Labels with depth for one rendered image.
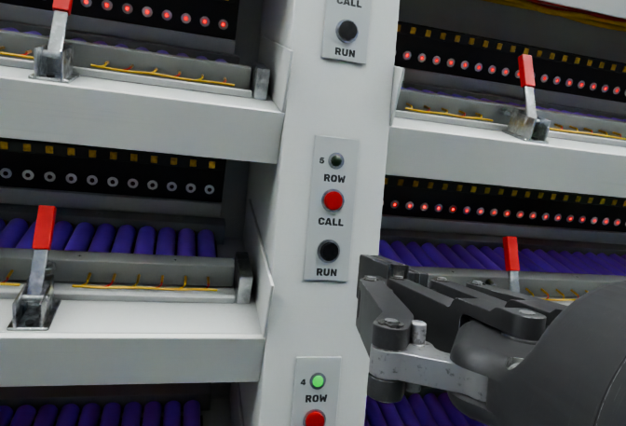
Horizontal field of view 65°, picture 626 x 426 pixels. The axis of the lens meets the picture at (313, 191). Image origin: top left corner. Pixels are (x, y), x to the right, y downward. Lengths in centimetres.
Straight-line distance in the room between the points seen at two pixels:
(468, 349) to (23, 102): 35
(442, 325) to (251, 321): 25
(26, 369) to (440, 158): 38
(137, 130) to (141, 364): 19
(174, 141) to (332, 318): 20
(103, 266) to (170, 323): 9
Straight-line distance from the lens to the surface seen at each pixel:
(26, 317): 45
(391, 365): 17
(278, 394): 45
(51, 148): 57
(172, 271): 47
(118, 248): 51
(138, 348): 43
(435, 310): 22
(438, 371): 17
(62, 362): 44
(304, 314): 43
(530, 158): 52
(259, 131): 41
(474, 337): 18
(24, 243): 52
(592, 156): 57
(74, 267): 48
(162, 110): 41
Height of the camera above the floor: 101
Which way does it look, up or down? level
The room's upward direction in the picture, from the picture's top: 5 degrees clockwise
